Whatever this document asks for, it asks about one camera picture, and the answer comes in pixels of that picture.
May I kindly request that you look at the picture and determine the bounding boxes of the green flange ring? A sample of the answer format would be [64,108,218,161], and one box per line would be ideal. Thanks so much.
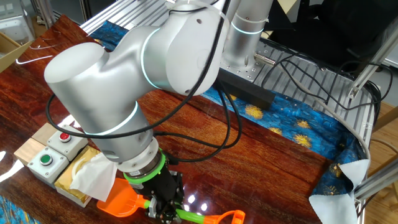
[123,148,167,184]

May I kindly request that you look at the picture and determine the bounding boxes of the white tissue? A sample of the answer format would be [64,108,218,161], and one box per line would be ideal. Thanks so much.
[69,152,118,202]

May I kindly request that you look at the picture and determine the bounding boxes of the gold tissue box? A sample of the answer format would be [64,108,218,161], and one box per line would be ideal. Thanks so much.
[54,145,102,208]

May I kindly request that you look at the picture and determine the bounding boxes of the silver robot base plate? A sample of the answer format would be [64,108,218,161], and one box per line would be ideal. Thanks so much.
[221,40,277,83]

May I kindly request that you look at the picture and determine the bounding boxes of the green button switch box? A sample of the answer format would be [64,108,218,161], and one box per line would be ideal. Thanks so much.
[27,146,70,189]

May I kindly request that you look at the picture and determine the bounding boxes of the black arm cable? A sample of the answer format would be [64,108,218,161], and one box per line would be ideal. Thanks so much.
[45,0,243,164]

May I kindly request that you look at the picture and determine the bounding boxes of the grey thick cable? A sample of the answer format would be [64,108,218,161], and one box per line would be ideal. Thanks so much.
[290,79,373,162]

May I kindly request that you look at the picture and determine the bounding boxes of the silver metal cabinet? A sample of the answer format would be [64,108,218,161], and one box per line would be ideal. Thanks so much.
[0,0,35,44]

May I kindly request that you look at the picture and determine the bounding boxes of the black foam block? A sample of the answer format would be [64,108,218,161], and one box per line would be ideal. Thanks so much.
[217,68,277,110]

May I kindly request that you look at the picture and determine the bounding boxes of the blue starry painting cloth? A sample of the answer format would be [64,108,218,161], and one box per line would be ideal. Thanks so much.
[0,20,371,224]

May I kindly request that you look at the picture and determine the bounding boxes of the red button switch box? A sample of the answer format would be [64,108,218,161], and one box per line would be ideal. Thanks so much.
[46,124,90,162]

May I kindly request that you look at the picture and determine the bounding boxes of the orange green toy shovel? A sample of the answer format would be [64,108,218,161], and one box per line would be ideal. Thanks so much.
[96,177,246,224]

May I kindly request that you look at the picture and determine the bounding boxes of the black cable bundle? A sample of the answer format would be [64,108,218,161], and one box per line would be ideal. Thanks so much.
[261,34,394,111]

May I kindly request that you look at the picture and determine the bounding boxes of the cardboard box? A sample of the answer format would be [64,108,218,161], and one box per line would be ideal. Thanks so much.
[0,30,34,74]

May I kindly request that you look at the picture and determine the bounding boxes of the light wooden block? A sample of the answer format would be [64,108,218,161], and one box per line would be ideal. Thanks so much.
[30,122,59,146]
[13,138,47,167]

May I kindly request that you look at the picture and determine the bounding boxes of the slanted aluminium frame bar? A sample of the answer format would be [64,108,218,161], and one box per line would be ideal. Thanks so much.
[347,18,398,100]

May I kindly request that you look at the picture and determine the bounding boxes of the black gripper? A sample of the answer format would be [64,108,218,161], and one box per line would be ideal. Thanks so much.
[137,169,187,224]

